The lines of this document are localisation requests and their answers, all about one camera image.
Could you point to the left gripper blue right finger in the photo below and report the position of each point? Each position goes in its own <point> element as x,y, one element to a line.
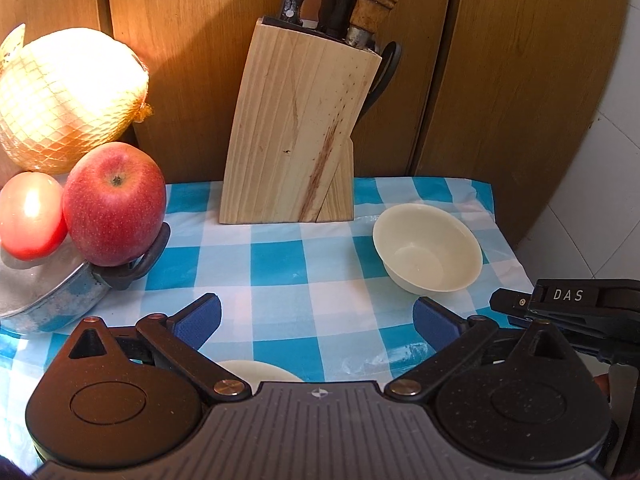
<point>459,345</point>

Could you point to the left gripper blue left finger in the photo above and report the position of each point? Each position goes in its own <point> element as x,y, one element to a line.
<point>175,343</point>

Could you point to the cream bowl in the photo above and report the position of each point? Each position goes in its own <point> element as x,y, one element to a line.
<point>255,372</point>
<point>424,249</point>

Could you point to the blue checkered tablecloth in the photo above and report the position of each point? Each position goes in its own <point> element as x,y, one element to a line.
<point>312,298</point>

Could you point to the steel pot with lid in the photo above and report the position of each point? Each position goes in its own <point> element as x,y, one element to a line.
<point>44,295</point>

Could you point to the red apple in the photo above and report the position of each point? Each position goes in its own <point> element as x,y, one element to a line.
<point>114,202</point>

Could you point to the red tomato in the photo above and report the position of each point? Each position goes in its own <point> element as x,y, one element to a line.
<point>32,223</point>

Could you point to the wooden knife block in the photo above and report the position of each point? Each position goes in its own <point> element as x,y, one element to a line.
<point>290,156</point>

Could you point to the yellow netted pomelo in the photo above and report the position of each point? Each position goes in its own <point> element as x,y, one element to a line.
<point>65,94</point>

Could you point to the black scissors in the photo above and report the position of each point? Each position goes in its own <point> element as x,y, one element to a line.
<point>391,56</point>

